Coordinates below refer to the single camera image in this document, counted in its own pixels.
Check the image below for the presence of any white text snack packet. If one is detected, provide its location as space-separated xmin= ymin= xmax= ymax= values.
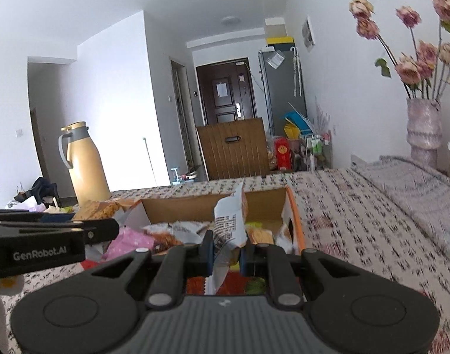
xmin=205 ymin=182 xmax=250 ymax=296

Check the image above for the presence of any beige thermos jug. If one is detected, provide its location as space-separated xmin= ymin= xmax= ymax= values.
xmin=58 ymin=121 xmax=112 ymax=207

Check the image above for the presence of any plain cardboard box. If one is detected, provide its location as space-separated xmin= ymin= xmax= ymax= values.
xmin=264 ymin=17 xmax=287 ymax=38

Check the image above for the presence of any mop handle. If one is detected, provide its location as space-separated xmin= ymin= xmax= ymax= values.
xmin=143 ymin=137 xmax=154 ymax=185

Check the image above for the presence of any grey refrigerator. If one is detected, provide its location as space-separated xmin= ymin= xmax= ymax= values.
xmin=258 ymin=46 xmax=308 ymax=138

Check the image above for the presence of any blue plastic bin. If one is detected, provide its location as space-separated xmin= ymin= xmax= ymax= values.
xmin=283 ymin=112 xmax=314 ymax=134

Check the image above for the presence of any metal wire cart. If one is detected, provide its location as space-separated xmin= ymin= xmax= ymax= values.
xmin=302 ymin=134 xmax=333 ymax=172

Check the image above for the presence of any white umbrella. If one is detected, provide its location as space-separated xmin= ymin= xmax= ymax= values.
xmin=292 ymin=47 xmax=304 ymax=97

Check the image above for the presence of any pink wrapped vase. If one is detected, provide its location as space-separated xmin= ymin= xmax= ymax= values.
xmin=406 ymin=97 xmax=443 ymax=171

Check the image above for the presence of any yellow flat box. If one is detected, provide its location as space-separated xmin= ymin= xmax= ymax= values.
xmin=266 ymin=36 xmax=296 ymax=47

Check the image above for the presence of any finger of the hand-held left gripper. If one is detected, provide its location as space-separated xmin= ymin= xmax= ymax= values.
xmin=0 ymin=209 xmax=84 ymax=229
xmin=83 ymin=218 xmax=119 ymax=246

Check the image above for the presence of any small floor rack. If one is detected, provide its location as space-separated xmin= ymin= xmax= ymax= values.
xmin=169 ymin=167 xmax=196 ymax=185

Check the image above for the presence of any pink dotted snack packet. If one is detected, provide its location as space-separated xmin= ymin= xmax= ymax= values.
xmin=103 ymin=226 xmax=156 ymax=261

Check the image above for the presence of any folded grey blanket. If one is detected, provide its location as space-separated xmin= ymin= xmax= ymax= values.
xmin=351 ymin=154 xmax=450 ymax=267

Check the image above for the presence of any purple tissue pack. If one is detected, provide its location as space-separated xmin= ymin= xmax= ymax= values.
xmin=5 ymin=195 xmax=45 ymax=213

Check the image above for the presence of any red gift box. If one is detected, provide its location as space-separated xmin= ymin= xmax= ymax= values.
xmin=273 ymin=137 xmax=293 ymax=171

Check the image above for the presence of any orange cracker packet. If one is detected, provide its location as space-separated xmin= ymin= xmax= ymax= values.
xmin=74 ymin=199 xmax=143 ymax=222

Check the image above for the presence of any pale dried grass bunch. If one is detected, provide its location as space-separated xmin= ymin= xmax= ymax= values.
xmin=313 ymin=96 xmax=331 ymax=137

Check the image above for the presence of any wall panel box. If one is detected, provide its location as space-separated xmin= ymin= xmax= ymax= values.
xmin=301 ymin=15 xmax=317 ymax=53

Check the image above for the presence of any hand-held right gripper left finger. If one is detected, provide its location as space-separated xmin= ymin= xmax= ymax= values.
xmin=90 ymin=230 xmax=214 ymax=310

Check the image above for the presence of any dark brown entrance door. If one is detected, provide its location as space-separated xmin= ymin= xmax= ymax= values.
xmin=196 ymin=58 xmax=258 ymax=126

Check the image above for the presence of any black bag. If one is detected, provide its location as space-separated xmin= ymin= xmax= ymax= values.
xmin=14 ymin=177 xmax=60 ymax=207

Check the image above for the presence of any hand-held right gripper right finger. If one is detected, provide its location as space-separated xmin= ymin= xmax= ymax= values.
xmin=240 ymin=244 xmax=360 ymax=308

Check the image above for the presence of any red cardboard box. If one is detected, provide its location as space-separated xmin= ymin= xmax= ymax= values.
xmin=81 ymin=187 xmax=307 ymax=296

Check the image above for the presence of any dried pink rose bouquet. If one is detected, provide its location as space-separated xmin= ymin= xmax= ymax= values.
xmin=349 ymin=0 xmax=450 ymax=100

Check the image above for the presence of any beige cracker packet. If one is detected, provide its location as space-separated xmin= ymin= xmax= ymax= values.
xmin=247 ymin=226 xmax=276 ymax=246

